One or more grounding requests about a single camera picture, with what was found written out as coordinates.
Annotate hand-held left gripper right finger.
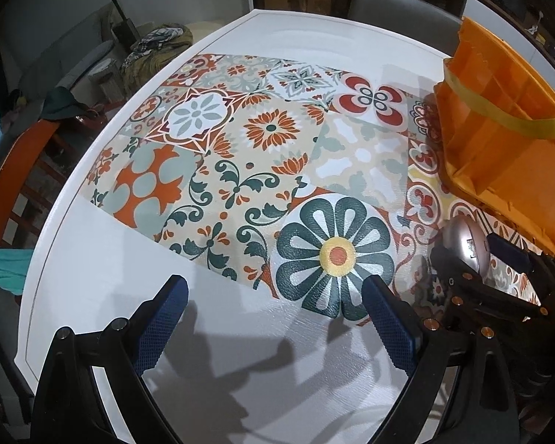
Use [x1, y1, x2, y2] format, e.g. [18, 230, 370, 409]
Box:
[361, 275, 521, 444]

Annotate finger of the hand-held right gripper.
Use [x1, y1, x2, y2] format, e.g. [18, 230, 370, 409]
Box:
[429, 239, 544, 323]
[488, 235, 555, 307]

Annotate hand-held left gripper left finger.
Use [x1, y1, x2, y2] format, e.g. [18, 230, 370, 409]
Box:
[30, 274, 189, 444]

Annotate orange plastic crate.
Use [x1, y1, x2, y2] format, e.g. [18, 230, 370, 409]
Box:
[435, 16, 555, 256]

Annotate teal cloth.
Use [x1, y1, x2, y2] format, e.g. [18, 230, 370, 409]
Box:
[0, 245, 35, 294]

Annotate patterned tile table mat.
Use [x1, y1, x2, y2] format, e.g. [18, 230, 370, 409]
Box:
[87, 53, 555, 329]

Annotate orange chair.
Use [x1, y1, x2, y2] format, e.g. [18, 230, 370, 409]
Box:
[0, 118, 79, 246]

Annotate dark green cloth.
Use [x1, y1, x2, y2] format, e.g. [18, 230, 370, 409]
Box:
[41, 88, 81, 121]

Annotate gray chair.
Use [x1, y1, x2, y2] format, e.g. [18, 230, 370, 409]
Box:
[347, 0, 465, 28]

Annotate patterned cloth pile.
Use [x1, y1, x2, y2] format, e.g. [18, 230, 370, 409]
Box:
[120, 23, 194, 88]

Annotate gray sofa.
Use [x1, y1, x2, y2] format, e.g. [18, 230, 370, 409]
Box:
[0, 14, 121, 116]

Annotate black handled tool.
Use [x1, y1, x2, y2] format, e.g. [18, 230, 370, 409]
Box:
[95, 0, 139, 46]

